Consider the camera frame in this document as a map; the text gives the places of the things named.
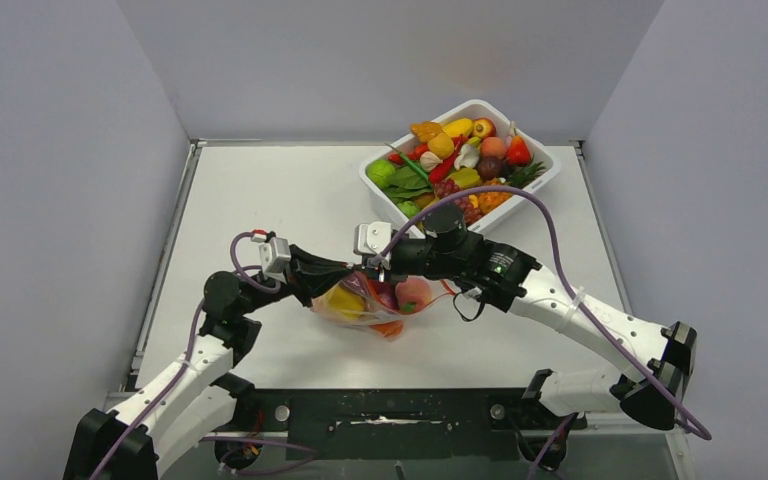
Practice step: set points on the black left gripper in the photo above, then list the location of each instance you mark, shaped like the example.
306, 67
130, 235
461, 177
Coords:
309, 276

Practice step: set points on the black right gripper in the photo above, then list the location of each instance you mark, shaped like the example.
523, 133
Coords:
393, 264

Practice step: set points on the yellow bell pepper toy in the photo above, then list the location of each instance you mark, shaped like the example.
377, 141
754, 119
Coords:
343, 305

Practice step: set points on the clear zip bag orange zipper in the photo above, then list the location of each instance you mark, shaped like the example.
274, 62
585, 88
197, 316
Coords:
360, 284

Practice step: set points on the large pink peach toy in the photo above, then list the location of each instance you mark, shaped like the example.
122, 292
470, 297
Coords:
413, 295

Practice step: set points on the purple sweet potato toy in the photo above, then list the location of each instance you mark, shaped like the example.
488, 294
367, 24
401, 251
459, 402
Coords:
385, 295

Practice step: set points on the orange fruit toy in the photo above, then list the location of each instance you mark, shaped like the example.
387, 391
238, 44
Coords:
388, 330

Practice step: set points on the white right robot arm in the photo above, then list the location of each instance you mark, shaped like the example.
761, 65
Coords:
651, 364

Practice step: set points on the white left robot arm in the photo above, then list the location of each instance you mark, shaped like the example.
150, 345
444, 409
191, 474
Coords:
141, 437

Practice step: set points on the pineapple toy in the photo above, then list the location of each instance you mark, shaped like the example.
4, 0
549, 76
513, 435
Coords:
518, 178

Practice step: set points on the yellow green starfruit toy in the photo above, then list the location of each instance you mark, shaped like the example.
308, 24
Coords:
466, 178

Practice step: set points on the red chili pepper toy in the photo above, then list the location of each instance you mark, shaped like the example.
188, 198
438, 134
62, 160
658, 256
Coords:
444, 168

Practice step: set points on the white garlic toy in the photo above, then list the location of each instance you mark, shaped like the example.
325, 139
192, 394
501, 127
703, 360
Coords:
428, 161

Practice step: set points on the dark purple passionfruit toy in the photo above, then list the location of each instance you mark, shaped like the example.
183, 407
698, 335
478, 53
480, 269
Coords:
490, 167

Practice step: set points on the white mushroom toy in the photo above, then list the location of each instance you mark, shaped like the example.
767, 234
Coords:
468, 157

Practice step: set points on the green cabbage toy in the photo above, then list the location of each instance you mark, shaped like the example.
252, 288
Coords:
380, 172

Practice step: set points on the green chili pepper toy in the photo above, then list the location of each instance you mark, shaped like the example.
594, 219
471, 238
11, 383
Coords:
412, 165

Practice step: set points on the yellow lemon toy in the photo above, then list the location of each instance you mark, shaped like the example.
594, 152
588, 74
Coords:
441, 145

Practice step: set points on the red orange pepper toy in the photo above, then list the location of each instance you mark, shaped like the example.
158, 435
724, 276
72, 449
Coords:
518, 152

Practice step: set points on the fried chicken toy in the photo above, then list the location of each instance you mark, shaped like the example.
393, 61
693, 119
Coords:
426, 131

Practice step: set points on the yellow mango toy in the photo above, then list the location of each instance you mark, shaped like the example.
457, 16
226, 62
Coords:
460, 127

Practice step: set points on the red apple toy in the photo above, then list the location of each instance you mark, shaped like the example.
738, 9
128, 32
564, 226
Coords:
483, 128

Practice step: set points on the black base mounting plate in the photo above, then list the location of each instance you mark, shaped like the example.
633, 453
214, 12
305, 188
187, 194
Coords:
392, 424

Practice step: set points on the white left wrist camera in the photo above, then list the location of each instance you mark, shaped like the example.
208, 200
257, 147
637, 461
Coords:
274, 253

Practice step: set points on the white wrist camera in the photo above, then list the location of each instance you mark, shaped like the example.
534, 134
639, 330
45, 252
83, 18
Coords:
372, 238
274, 253

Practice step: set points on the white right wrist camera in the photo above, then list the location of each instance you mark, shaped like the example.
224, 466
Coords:
372, 238

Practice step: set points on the aluminium table frame rail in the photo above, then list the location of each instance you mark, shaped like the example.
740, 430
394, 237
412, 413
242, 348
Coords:
182, 194

